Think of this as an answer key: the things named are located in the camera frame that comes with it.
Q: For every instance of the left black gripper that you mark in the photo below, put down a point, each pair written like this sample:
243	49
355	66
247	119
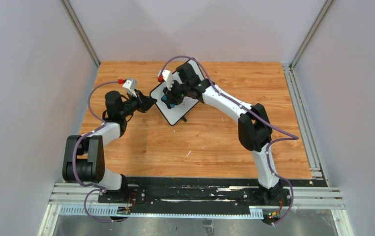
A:
140	101

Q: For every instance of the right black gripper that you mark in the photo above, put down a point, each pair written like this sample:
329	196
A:
173	92

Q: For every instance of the blue and black eraser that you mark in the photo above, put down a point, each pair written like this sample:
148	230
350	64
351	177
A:
169	100

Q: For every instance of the black framed whiteboard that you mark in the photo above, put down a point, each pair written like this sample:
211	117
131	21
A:
177	114

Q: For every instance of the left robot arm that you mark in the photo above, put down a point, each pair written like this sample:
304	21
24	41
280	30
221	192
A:
84	158

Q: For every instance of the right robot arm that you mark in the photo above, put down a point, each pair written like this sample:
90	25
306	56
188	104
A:
254	128

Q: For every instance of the metal whiteboard stand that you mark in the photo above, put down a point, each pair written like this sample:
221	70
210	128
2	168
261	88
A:
189	104

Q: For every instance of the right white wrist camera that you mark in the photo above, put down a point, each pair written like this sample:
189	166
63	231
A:
168	78

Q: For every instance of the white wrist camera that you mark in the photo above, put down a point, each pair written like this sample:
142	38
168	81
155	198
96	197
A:
129	86
168	78

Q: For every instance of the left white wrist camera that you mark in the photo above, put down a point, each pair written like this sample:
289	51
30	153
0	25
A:
129	86

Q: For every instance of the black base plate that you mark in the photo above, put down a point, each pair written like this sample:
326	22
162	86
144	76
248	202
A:
188	195

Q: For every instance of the aluminium frame rail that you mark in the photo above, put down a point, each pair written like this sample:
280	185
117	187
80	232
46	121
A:
73	200

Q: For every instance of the left corner aluminium post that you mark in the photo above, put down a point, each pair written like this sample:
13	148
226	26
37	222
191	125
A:
70	12

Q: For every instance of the corner aluminium post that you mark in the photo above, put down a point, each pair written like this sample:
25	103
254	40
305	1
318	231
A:
70	12
327	4

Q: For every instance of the right side aluminium rail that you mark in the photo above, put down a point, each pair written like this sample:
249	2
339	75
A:
304	123

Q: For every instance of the right corner aluminium post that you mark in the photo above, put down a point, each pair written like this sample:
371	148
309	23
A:
327	4

